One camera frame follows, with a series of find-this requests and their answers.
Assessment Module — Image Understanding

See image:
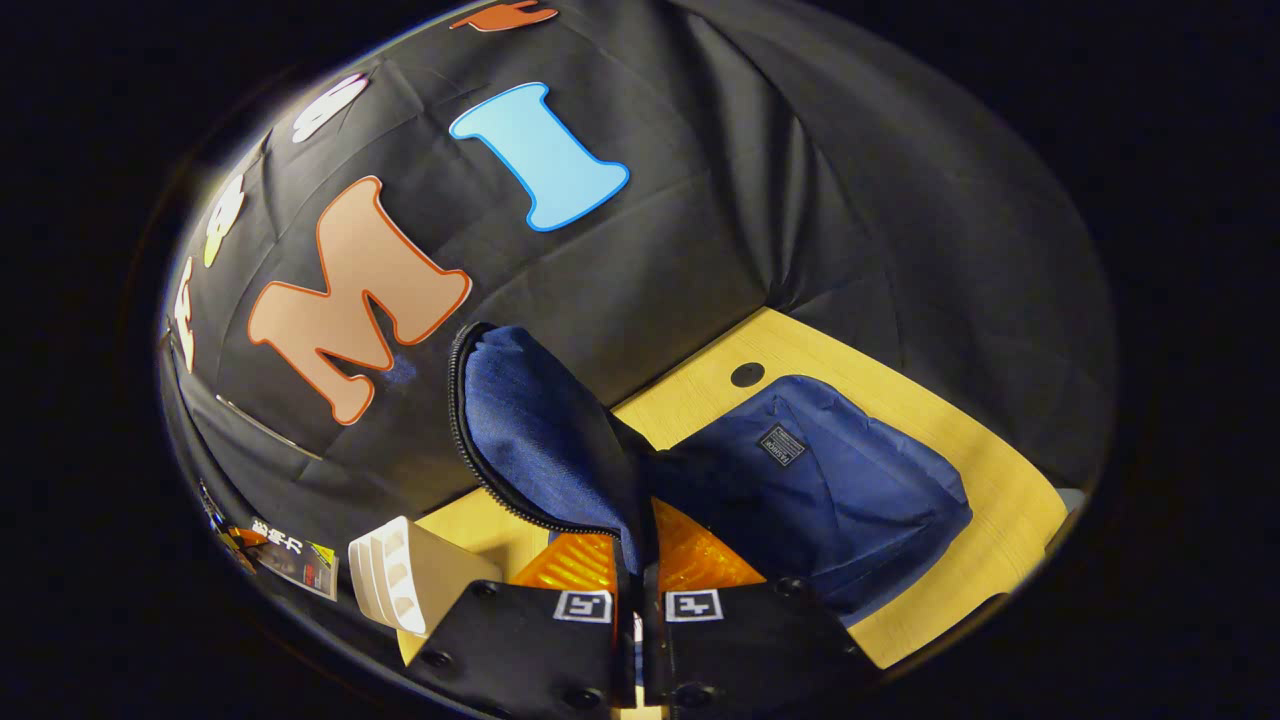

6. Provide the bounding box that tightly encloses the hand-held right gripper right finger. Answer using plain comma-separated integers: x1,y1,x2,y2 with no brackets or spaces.
640,497,883,720

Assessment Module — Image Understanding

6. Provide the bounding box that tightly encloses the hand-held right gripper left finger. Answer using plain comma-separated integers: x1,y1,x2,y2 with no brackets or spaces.
403,532,638,720

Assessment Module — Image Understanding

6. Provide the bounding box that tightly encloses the dark cover book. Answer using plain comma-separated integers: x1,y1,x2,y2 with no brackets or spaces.
240,515,341,601

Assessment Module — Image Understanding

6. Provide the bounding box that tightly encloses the blue schoolbag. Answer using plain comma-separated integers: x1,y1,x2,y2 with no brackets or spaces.
448,320,974,661

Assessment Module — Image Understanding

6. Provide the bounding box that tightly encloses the black backdrop cloth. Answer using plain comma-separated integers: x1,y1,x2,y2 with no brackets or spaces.
160,0,1119,651

